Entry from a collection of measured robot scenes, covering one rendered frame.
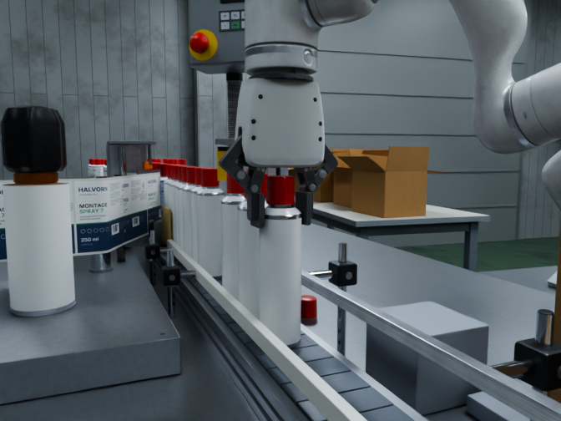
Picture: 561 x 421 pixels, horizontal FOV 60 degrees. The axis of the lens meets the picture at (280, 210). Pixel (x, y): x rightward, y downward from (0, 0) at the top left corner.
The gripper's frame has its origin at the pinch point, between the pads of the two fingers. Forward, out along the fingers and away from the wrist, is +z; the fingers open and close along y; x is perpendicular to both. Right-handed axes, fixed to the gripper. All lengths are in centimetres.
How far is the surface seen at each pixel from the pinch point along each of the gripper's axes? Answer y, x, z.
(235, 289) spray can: 0.8, -15.8, 13.7
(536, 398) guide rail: -3.2, 33.1, 8.2
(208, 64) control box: -3, -44, -25
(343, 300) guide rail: -3.0, 10.1, 8.5
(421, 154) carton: -145, -155, -8
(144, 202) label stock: 8, -65, 5
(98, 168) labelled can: 11, -265, 1
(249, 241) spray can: 1.5, -7.1, 4.9
